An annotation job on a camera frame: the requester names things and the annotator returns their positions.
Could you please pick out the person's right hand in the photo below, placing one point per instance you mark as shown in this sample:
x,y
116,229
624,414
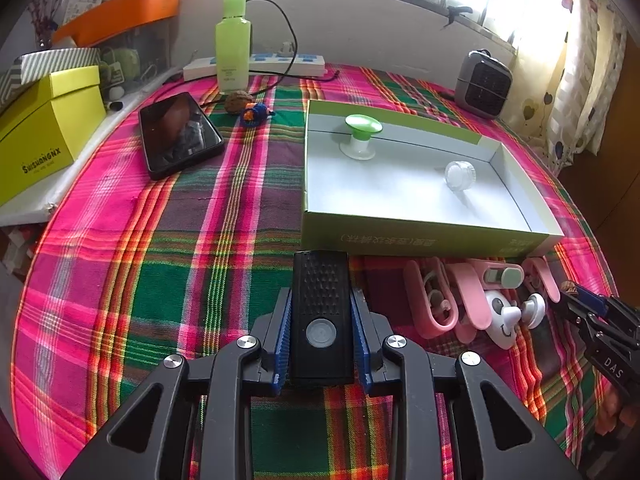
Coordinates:
x,y
609,412

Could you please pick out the black smartphone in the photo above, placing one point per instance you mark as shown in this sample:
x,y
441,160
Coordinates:
x,y
175,130

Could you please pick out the pink green plaid blanket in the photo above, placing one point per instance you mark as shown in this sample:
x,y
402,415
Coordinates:
x,y
150,260

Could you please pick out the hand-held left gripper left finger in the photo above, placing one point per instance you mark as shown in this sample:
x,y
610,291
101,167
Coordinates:
x,y
282,340

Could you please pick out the white round knob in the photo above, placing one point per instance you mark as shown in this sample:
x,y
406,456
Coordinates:
x,y
534,307

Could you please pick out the grey space heater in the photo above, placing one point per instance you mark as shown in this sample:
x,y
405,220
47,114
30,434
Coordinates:
x,y
482,85

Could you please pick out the yellow-green cardboard box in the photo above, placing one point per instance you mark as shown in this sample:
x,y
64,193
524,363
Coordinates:
x,y
35,135

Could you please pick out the green cardboard box tray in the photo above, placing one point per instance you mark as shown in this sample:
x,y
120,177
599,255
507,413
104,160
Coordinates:
x,y
400,195

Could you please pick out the orange plastic tray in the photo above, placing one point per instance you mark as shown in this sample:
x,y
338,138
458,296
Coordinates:
x,y
125,12

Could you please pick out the grey striped box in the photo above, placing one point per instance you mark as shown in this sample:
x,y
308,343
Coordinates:
x,y
50,60

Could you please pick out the pink clip with white insert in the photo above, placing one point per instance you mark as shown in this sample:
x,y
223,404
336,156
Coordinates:
x,y
417,305

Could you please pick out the brown walnut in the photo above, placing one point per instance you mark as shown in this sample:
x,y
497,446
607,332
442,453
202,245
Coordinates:
x,y
570,287
236,102

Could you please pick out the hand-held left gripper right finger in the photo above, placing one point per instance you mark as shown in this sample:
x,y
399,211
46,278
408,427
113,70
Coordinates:
x,y
361,345

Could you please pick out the white plug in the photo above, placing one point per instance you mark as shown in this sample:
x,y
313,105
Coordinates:
x,y
286,49

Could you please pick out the small clear plastic jar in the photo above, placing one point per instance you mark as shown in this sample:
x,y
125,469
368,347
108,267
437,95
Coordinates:
x,y
460,175

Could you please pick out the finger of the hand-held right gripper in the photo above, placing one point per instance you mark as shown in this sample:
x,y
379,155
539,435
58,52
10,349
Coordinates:
x,y
592,300
575,312

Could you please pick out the black rectangular remote device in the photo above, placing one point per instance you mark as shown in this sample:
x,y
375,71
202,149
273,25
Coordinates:
x,y
320,300

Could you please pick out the green ceramic figurine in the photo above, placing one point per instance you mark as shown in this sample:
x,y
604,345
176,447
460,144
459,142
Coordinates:
x,y
120,60

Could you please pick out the white power strip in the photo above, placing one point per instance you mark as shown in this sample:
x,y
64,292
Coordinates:
x,y
305,62

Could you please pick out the dried flower branches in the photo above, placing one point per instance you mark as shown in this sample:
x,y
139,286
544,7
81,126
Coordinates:
x,y
42,20

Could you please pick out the green white suction knob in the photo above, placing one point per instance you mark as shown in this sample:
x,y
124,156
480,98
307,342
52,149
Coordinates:
x,y
361,127

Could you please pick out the heart print curtain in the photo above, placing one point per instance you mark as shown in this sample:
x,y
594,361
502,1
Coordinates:
x,y
575,85

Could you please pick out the small blue orange toy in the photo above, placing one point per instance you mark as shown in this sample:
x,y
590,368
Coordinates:
x,y
252,114

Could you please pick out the clear plastic tank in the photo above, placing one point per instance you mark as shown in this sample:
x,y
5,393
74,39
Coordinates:
x,y
150,50

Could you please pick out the pink plastic clip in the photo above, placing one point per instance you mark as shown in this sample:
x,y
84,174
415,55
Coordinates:
x,y
547,280

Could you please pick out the light green lotion bottle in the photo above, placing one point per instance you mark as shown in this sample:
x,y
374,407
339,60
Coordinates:
x,y
232,50

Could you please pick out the white panda face toy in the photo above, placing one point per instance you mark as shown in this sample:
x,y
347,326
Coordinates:
x,y
497,327

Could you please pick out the black window latch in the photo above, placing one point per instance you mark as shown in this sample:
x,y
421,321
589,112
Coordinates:
x,y
460,11

